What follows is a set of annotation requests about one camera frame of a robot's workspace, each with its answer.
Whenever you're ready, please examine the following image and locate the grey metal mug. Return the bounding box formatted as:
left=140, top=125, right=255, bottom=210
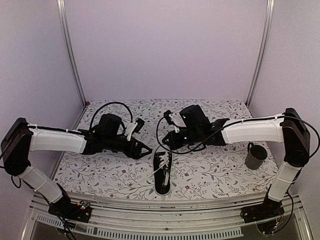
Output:
left=245, top=142, right=268, bottom=170

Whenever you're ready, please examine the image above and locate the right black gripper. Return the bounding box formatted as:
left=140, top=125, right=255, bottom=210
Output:
left=162, top=128, right=202, bottom=151

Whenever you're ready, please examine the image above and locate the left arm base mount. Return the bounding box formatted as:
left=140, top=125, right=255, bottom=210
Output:
left=48, top=198, right=93, bottom=223

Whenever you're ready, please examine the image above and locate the front aluminium rail frame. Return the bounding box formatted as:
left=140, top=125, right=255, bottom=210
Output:
left=21, top=192, right=313, bottom=240

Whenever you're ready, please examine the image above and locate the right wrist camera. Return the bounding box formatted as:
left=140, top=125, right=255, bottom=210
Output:
left=163, top=110, right=186, bottom=133

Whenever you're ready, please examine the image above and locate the floral patterned table mat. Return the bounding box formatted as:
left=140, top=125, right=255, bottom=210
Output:
left=53, top=99, right=278, bottom=201

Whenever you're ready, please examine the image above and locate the left aluminium frame post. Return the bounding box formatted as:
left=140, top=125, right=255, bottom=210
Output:
left=56, top=0, right=87, bottom=107

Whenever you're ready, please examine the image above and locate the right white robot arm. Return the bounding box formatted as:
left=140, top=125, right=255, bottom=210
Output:
left=162, top=105, right=314, bottom=218

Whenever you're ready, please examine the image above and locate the black white canvas sneaker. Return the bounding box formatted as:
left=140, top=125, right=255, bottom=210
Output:
left=137, top=146, right=173, bottom=196

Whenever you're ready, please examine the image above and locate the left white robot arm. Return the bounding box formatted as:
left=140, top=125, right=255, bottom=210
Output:
left=0, top=113, right=152, bottom=217

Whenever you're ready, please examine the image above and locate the aluminium frame post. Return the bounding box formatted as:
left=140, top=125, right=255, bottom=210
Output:
left=245, top=0, right=275, bottom=108
left=56, top=0, right=87, bottom=107

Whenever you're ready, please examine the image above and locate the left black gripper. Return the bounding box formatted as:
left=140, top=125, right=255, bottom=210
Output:
left=104, top=135, right=153, bottom=161

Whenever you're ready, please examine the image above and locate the right aluminium frame post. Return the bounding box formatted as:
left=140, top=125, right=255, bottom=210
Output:
left=245, top=0, right=275, bottom=108

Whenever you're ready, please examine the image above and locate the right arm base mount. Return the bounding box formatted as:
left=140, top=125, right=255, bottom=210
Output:
left=240, top=199, right=285, bottom=223

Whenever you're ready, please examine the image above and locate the left black looped cable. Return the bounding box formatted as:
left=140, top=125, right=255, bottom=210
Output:
left=92, top=101, right=134, bottom=131

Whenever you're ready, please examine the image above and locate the black looped cable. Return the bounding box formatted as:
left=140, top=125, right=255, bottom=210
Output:
left=156, top=116, right=173, bottom=151
left=92, top=101, right=134, bottom=131

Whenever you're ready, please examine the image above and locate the right black looped cable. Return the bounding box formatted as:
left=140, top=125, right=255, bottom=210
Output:
left=156, top=116, right=173, bottom=151

